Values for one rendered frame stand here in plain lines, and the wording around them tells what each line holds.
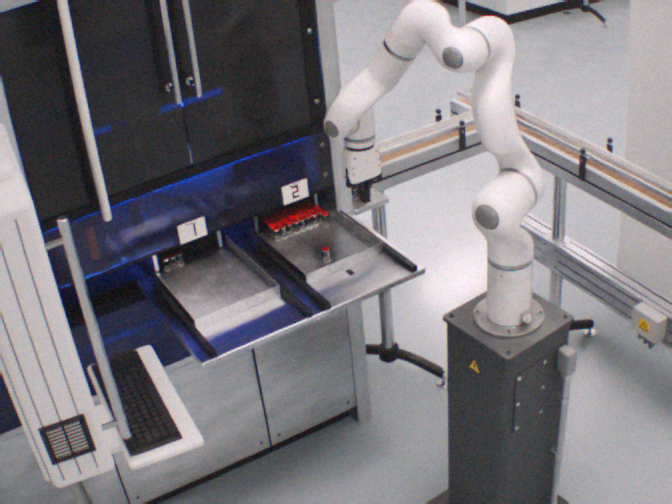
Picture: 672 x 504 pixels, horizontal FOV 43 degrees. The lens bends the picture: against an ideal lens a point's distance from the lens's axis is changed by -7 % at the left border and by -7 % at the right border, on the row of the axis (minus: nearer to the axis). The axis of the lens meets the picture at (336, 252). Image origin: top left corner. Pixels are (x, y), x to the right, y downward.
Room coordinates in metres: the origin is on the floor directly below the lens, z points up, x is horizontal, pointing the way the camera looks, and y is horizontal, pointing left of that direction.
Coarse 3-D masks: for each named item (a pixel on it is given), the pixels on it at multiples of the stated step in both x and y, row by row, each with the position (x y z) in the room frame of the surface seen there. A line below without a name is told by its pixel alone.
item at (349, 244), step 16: (336, 224) 2.43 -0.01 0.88; (352, 224) 2.38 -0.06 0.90; (256, 240) 2.38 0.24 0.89; (272, 240) 2.38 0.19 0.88; (288, 240) 2.37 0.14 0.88; (304, 240) 2.36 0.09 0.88; (320, 240) 2.35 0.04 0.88; (336, 240) 2.34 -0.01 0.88; (352, 240) 2.33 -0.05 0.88; (368, 240) 2.31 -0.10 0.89; (288, 256) 2.28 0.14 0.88; (304, 256) 2.27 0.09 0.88; (320, 256) 2.26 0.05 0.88; (336, 256) 2.25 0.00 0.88; (352, 256) 2.20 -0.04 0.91; (368, 256) 2.22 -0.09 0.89; (304, 272) 2.13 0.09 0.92; (320, 272) 2.14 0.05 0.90; (336, 272) 2.17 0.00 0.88
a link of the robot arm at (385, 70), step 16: (384, 48) 2.08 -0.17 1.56; (368, 64) 2.14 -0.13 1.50; (384, 64) 2.08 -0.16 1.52; (400, 64) 2.07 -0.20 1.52; (352, 80) 2.13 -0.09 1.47; (368, 80) 2.11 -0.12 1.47; (384, 80) 2.09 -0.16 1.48; (352, 96) 2.09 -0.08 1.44; (368, 96) 2.09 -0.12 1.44; (336, 112) 2.10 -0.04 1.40; (352, 112) 2.08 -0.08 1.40; (336, 128) 2.10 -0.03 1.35; (352, 128) 2.12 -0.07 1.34
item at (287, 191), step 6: (306, 180) 2.43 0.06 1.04; (288, 186) 2.40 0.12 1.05; (300, 186) 2.42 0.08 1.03; (306, 186) 2.43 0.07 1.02; (282, 192) 2.39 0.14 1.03; (288, 192) 2.40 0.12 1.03; (300, 192) 2.42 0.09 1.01; (306, 192) 2.43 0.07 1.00; (288, 198) 2.40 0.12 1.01; (294, 198) 2.41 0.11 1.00; (300, 198) 2.42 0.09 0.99
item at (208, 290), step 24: (192, 264) 2.29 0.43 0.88; (216, 264) 2.28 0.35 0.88; (240, 264) 2.26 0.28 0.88; (168, 288) 2.12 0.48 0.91; (192, 288) 2.16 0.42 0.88; (216, 288) 2.15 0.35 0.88; (240, 288) 2.14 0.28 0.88; (264, 288) 2.12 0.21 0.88; (192, 312) 2.04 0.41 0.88; (216, 312) 1.99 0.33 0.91
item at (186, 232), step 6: (192, 222) 2.25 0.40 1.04; (198, 222) 2.26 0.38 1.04; (204, 222) 2.27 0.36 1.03; (180, 228) 2.23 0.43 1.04; (186, 228) 2.24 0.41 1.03; (192, 228) 2.25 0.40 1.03; (198, 228) 2.26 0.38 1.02; (204, 228) 2.27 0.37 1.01; (180, 234) 2.23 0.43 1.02; (186, 234) 2.24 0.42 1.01; (192, 234) 2.25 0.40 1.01; (198, 234) 2.26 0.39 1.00; (204, 234) 2.27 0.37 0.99; (180, 240) 2.23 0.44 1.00; (186, 240) 2.24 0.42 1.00
